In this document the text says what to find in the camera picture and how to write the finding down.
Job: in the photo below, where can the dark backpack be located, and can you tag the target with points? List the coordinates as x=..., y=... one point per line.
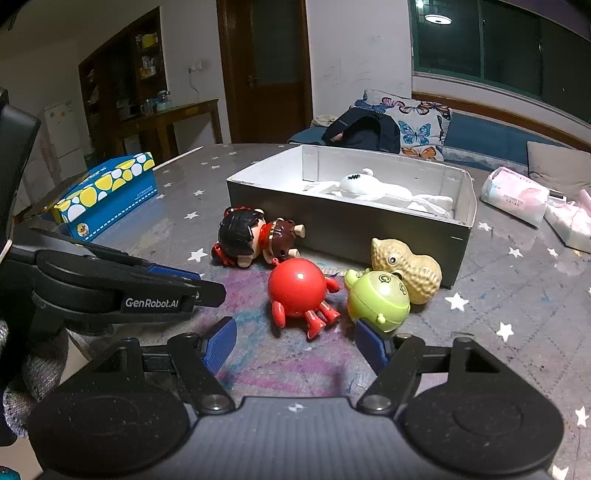
x=369, y=129

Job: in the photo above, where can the green round toy figure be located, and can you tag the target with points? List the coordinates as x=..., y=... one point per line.
x=376, y=295

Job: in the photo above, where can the green framed window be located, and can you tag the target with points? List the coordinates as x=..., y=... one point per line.
x=508, y=46

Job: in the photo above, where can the white wall outlet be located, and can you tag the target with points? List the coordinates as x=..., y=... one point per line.
x=195, y=67

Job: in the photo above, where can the red round toy figure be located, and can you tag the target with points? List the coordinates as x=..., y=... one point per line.
x=295, y=286

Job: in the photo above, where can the white fridge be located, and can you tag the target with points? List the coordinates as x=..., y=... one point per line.
x=62, y=134

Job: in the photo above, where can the white plush toy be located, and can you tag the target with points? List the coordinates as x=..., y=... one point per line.
x=358, y=184

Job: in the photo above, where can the blue sofa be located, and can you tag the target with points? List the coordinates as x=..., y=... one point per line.
x=485, y=138

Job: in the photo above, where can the beige peanut toy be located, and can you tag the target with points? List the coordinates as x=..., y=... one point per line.
x=415, y=272

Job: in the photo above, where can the person's left hand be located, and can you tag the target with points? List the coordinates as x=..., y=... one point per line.
x=30, y=374

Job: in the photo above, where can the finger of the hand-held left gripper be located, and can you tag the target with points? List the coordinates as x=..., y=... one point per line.
x=171, y=272
x=152, y=302

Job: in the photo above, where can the butterfly print pillow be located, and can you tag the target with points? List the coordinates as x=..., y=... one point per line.
x=420, y=124

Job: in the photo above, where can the clear jar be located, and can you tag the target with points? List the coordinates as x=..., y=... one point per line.
x=163, y=101

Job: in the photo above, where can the dark wooden shelf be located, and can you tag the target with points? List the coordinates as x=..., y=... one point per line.
x=115, y=83

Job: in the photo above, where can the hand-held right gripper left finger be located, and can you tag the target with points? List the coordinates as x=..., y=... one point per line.
x=222, y=342

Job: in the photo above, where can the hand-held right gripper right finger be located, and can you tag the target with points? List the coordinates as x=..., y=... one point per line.
x=371, y=344

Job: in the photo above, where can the blue dotted tissue box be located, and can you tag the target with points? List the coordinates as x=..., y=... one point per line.
x=106, y=203

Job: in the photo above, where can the grey cushion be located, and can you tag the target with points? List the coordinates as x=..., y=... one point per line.
x=558, y=161

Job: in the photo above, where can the black-haired doll figure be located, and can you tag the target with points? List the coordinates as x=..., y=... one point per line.
x=238, y=235

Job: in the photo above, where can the grey cloth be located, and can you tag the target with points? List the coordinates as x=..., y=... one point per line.
x=325, y=121

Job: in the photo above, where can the brown wooden door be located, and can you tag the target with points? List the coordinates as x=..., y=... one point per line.
x=277, y=69

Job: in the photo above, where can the grey star tablecloth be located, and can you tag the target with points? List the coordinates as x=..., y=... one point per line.
x=508, y=286

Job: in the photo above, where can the wooden side table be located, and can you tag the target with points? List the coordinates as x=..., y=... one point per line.
x=184, y=113

